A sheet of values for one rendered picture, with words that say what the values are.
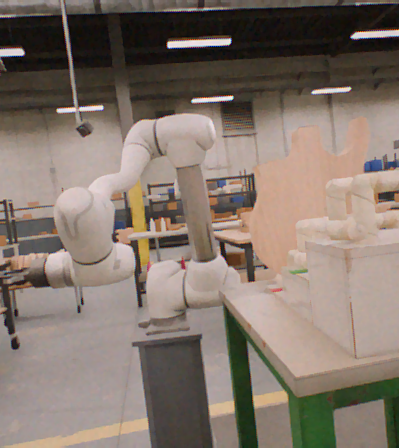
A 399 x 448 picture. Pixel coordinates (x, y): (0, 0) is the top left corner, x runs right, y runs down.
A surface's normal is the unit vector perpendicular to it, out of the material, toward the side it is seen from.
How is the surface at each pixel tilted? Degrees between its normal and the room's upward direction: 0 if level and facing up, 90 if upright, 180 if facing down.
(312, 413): 90
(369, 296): 90
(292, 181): 90
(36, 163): 90
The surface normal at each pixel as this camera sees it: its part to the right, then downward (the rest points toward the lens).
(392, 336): 0.11, 0.04
